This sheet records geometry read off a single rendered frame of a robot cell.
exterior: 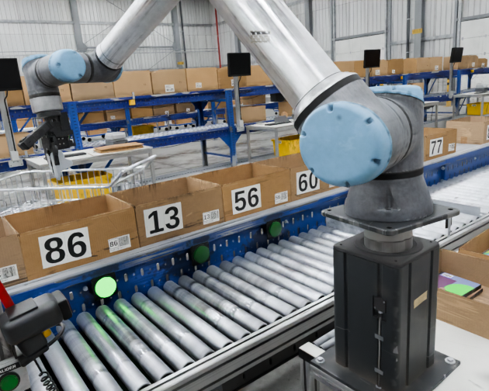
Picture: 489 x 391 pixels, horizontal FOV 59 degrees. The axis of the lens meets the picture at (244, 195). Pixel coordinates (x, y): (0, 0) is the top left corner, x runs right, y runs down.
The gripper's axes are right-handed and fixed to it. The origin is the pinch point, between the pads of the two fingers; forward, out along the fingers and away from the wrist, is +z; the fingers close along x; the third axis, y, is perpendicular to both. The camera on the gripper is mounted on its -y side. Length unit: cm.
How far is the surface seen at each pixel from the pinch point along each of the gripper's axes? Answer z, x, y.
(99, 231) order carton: 22.0, 4.8, 11.8
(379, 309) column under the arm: 37, -92, 32
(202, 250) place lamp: 39, -4, 47
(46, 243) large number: 21.0, 6.0, -5.9
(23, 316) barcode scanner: 21, -58, -29
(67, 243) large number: 22.9, 5.7, 0.5
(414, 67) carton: -76, 366, 982
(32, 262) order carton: 26.1, 7.4, -11.0
